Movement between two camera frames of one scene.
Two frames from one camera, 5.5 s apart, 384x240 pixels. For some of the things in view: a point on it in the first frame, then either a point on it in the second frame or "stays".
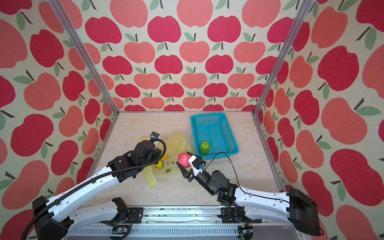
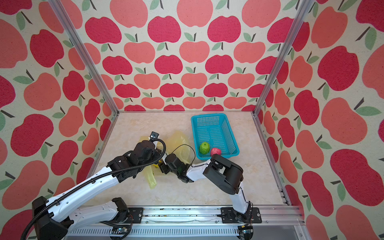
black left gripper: (157, 155) stays
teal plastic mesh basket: (214, 128) stays
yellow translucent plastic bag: (175, 144) stays
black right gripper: (185, 173) to (161, 168)
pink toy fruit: (183, 159) to (215, 151)
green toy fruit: (204, 147) stays
